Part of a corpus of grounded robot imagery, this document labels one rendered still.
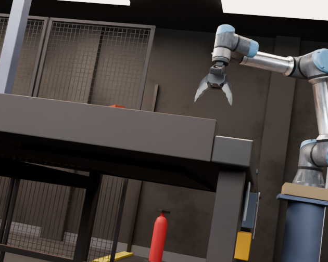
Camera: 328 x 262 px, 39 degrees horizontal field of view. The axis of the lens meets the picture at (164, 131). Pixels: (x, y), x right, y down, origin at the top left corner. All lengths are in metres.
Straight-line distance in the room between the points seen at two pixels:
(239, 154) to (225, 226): 0.18
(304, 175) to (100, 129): 1.39
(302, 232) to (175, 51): 4.38
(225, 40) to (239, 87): 4.07
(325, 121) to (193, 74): 4.07
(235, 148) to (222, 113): 4.96
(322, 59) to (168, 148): 1.30
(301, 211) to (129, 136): 1.34
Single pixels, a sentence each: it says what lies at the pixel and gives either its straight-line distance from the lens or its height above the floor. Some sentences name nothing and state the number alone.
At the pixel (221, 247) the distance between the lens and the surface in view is 1.08.
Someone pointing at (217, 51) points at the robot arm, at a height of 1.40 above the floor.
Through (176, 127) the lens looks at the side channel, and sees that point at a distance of 1.03.
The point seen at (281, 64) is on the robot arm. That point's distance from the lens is 2.26.
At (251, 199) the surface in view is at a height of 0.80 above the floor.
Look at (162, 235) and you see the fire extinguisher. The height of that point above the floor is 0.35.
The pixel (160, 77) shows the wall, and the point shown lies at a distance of 6.19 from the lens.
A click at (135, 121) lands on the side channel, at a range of 1.05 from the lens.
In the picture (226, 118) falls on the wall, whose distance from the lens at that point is 5.94.
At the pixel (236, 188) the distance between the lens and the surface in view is 1.08.
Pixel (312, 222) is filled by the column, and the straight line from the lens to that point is 2.25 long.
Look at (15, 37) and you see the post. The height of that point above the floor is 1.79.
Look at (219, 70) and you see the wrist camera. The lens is 1.85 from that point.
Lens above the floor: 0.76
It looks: 8 degrees up
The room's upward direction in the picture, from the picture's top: 10 degrees clockwise
